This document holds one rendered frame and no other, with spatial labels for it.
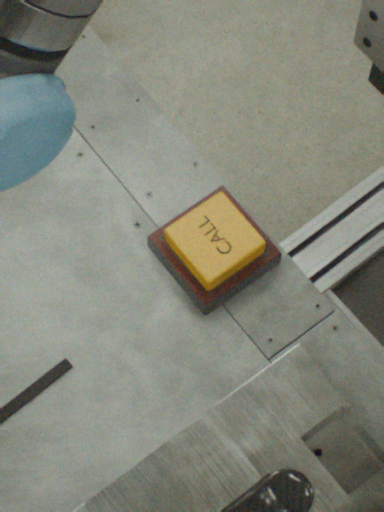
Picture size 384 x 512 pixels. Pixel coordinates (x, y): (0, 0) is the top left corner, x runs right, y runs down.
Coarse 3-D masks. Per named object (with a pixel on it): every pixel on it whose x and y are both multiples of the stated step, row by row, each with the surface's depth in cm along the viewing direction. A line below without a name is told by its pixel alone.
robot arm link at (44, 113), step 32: (0, 0) 59; (32, 0) 59; (64, 0) 59; (96, 0) 61; (0, 32) 60; (32, 32) 60; (64, 32) 61; (0, 64) 61; (32, 64) 62; (0, 96) 61; (32, 96) 62; (64, 96) 63; (0, 128) 61; (32, 128) 63; (64, 128) 64; (0, 160) 63; (32, 160) 65
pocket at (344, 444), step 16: (336, 416) 96; (352, 416) 95; (320, 432) 96; (336, 432) 96; (352, 432) 95; (320, 448) 95; (336, 448) 95; (352, 448) 95; (368, 448) 94; (336, 464) 95; (352, 464) 95; (368, 464) 95; (336, 480) 94; (352, 480) 94
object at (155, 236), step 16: (224, 192) 109; (192, 208) 108; (240, 208) 108; (256, 224) 107; (160, 240) 107; (272, 256) 106; (240, 272) 106; (192, 288) 105; (224, 288) 105; (208, 304) 104
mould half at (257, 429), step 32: (288, 352) 95; (256, 384) 94; (288, 384) 94; (320, 384) 94; (224, 416) 93; (256, 416) 93; (288, 416) 93; (320, 416) 93; (160, 448) 93; (192, 448) 93; (224, 448) 93; (256, 448) 92; (288, 448) 92; (128, 480) 92; (160, 480) 92; (192, 480) 92; (224, 480) 92; (256, 480) 92; (320, 480) 92
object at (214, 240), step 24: (192, 216) 106; (216, 216) 106; (240, 216) 106; (168, 240) 106; (192, 240) 105; (216, 240) 105; (240, 240) 105; (192, 264) 104; (216, 264) 104; (240, 264) 105
